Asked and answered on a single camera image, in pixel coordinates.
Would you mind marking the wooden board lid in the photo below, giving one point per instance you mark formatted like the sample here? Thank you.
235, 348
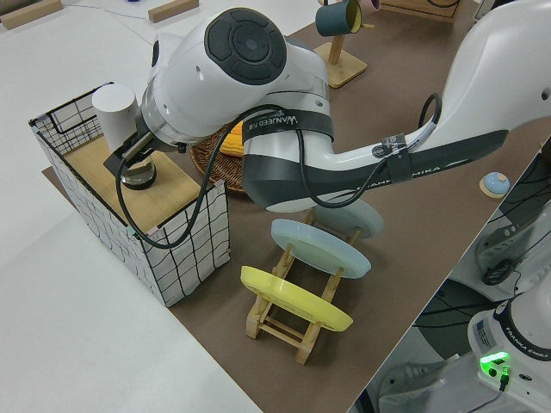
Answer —
172, 189

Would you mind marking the white bottle with clear base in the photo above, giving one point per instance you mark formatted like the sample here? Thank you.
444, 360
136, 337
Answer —
114, 112

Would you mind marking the light blue plate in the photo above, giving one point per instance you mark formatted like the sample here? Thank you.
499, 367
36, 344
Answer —
318, 249

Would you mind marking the round brown wicker basket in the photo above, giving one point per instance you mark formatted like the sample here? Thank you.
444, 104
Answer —
215, 172

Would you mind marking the pink paper clip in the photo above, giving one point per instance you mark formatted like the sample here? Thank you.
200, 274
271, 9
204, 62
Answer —
152, 233
219, 185

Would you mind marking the white toaster oven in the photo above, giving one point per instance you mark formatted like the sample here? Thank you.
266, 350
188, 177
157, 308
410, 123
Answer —
484, 8

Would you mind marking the white power strip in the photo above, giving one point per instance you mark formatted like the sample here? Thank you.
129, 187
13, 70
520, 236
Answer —
499, 241
413, 374

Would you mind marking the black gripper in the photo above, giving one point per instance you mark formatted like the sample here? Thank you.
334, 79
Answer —
144, 144

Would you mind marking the wooden plate rack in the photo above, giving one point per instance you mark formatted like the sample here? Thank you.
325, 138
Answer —
253, 324

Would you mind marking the wooden block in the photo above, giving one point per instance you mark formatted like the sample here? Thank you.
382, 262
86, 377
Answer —
30, 13
172, 10

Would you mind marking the black coiled power adapter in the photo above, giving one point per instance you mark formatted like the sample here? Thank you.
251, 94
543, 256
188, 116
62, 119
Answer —
497, 273

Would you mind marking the wooden mug tree stand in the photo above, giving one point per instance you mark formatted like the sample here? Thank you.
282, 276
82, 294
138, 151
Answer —
344, 71

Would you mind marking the grey plate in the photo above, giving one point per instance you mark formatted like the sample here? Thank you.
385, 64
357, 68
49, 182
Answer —
366, 221

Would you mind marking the blue dome call bell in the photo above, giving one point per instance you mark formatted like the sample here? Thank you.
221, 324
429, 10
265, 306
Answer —
495, 183

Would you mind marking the pink mug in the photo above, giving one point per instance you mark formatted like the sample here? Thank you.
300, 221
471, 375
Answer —
371, 3

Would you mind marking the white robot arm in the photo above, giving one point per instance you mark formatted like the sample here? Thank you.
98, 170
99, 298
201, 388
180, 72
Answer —
193, 86

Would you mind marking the brown table mat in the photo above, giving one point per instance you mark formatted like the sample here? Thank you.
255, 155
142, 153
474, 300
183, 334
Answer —
409, 241

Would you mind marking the yellow plate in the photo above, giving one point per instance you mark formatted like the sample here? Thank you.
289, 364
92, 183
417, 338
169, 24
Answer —
292, 297

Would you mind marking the teal paper clip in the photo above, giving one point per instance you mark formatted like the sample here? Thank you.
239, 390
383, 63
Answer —
131, 230
33, 125

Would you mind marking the black plug in robot base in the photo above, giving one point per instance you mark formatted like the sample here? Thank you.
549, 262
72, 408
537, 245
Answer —
503, 378

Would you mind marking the dark teal mug yellow inside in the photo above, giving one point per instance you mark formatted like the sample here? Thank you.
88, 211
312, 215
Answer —
333, 19

